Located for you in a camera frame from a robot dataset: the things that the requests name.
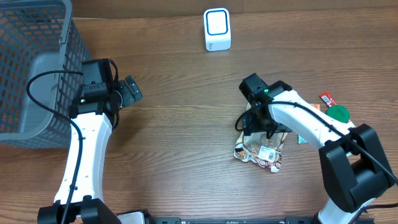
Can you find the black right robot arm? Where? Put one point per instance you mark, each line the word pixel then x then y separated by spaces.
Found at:
pixel 354 165

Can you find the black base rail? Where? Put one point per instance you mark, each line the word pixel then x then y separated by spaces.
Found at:
pixel 233 221

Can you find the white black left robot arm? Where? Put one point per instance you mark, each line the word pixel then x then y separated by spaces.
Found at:
pixel 93 115

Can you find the white barcode scanner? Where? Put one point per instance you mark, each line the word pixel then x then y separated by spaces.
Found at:
pixel 217 29

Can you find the grey plastic mesh basket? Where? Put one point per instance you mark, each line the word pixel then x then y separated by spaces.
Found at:
pixel 41 53

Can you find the green lid jar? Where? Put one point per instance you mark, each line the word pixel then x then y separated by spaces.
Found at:
pixel 339 113

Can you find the white snack wrapper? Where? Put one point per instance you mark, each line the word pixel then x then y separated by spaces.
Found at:
pixel 256 148

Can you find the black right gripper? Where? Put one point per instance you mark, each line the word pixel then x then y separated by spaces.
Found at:
pixel 252 121

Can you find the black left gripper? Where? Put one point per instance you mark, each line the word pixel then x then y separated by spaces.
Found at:
pixel 130 90

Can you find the teal tissue packet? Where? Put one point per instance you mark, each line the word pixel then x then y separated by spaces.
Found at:
pixel 301 140

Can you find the red snack bar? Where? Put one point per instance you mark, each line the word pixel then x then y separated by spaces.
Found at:
pixel 327 99

